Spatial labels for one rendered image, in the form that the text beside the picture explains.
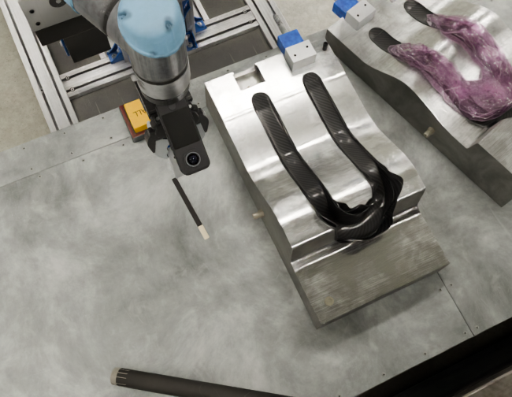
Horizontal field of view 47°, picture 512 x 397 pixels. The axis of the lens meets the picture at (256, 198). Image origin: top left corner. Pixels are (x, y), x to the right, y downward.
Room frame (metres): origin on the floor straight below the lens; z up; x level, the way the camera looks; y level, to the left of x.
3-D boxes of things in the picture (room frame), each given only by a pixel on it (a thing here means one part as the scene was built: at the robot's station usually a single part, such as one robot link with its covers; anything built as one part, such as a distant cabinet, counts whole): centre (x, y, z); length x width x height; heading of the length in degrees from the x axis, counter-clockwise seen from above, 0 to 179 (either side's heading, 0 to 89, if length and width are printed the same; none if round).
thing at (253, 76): (0.61, 0.04, 0.87); 0.05 x 0.05 x 0.04; 30
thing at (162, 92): (0.43, 0.15, 1.17); 0.08 x 0.08 x 0.05
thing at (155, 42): (0.43, 0.15, 1.25); 0.09 x 0.08 x 0.11; 54
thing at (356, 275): (0.44, -0.12, 0.87); 0.50 x 0.26 x 0.14; 30
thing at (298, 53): (0.70, -0.04, 0.89); 0.13 x 0.05 x 0.05; 30
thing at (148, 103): (0.44, 0.15, 1.09); 0.09 x 0.08 x 0.12; 30
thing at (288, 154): (0.46, -0.12, 0.92); 0.35 x 0.16 x 0.09; 30
